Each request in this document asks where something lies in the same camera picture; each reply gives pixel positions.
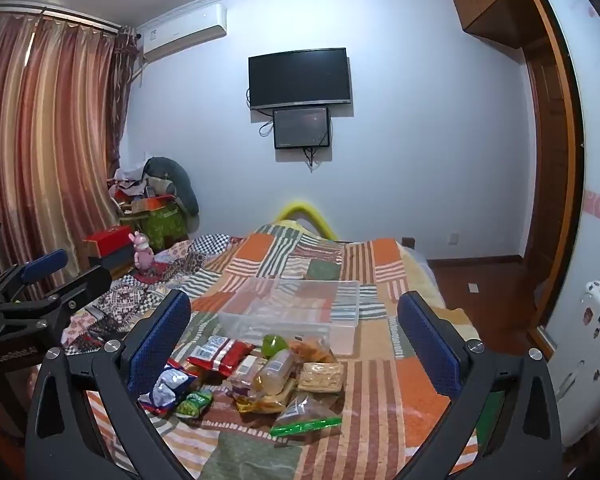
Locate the purple label biscuit roll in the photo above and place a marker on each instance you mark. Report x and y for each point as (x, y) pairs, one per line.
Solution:
(242, 378)

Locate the red box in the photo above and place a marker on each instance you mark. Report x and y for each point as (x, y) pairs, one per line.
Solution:
(104, 243)

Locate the red striped curtain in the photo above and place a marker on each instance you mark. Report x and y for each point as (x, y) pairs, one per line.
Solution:
(58, 136)

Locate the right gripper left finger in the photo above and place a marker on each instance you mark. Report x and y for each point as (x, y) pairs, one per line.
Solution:
(64, 440)

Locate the patchwork striped bedspread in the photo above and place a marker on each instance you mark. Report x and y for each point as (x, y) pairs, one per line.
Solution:
(387, 403)

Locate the red white snack bag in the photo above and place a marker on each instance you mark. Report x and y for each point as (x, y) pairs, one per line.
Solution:
(220, 354)

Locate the tan cracker block pack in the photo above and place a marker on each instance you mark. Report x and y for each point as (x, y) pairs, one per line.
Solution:
(321, 377)

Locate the black wall television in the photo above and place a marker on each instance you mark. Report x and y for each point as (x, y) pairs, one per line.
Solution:
(295, 78)

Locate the dark grey cushion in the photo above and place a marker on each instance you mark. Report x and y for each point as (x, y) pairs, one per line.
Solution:
(167, 177)

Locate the wooden door frame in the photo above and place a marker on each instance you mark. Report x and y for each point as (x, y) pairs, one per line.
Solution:
(559, 169)

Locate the small black monitor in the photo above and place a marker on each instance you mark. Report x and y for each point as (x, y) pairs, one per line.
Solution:
(301, 127)

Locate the pink plush toy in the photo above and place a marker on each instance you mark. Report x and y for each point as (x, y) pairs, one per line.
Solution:
(143, 254)

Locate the small green snack packet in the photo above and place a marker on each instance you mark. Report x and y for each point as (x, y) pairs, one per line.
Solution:
(194, 404)

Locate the clear plastic storage bin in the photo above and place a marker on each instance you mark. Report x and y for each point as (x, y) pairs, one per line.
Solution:
(295, 309)

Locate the blue white snack bag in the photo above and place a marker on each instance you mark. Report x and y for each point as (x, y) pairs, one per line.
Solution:
(172, 384)

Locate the wooden overhead cabinet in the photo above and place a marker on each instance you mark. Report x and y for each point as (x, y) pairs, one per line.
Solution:
(512, 23)

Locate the green zip clear bag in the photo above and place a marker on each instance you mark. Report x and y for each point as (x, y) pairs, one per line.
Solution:
(306, 412)

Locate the green jelly cup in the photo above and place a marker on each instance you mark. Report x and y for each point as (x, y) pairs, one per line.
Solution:
(271, 344)

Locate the white air conditioner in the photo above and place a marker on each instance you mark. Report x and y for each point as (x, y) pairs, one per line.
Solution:
(172, 35)

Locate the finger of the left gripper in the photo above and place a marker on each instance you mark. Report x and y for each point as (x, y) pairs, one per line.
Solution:
(42, 265)
(54, 308)

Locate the orange snack bag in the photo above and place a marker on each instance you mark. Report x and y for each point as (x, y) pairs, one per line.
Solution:
(312, 350)

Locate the gold band cracker tube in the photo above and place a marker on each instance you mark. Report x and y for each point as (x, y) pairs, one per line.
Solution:
(271, 379)

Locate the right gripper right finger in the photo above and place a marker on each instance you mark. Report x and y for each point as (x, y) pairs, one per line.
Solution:
(524, 442)

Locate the checkered patchwork quilt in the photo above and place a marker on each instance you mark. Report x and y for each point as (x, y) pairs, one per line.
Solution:
(191, 266)

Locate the yellow pillow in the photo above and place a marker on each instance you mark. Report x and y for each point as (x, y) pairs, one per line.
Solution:
(306, 210)

